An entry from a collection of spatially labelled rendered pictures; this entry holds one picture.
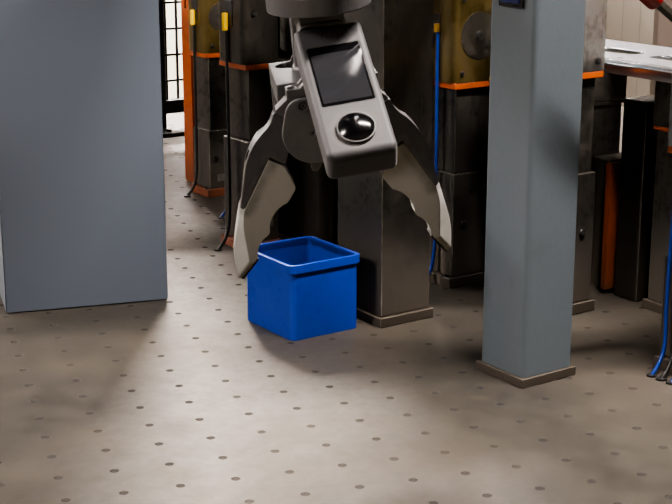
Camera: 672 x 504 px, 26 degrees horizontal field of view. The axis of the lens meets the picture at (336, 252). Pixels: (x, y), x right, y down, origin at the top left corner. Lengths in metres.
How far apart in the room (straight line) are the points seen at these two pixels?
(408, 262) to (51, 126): 0.45
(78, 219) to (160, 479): 0.55
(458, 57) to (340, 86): 0.88
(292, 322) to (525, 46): 0.43
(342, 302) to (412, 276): 0.09
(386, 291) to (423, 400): 0.25
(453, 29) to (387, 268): 0.32
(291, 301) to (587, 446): 0.43
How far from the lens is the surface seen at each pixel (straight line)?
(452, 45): 1.82
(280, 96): 1.00
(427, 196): 1.02
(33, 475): 1.35
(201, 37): 2.36
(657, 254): 1.81
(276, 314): 1.69
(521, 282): 1.51
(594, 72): 1.74
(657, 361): 1.60
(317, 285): 1.67
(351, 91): 0.95
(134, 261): 1.82
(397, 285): 1.72
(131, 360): 1.63
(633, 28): 5.91
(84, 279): 1.82
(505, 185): 1.51
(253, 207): 1.01
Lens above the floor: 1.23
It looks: 15 degrees down
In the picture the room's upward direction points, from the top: straight up
